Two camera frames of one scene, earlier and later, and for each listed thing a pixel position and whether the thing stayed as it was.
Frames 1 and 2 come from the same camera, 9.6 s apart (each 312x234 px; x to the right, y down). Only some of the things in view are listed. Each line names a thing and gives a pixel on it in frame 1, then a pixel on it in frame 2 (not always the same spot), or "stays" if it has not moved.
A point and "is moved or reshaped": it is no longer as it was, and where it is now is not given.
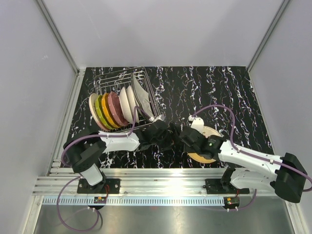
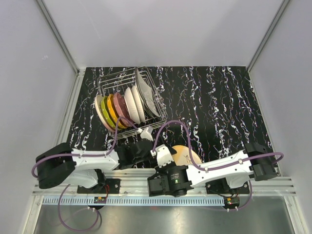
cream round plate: (92, 104) → (98, 100)
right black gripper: (185, 144) → (160, 170)
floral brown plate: (125, 105) → (129, 100)
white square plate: (142, 95) → (146, 92)
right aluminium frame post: (283, 5) stays
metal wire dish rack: (125, 99) is moved or reshaped
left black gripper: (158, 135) → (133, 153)
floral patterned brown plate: (132, 104) → (138, 103)
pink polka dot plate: (116, 109) stays
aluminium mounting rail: (54, 181) stays
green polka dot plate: (98, 101) → (107, 112)
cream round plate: (207, 131) → (183, 156)
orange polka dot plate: (106, 107) → (111, 108)
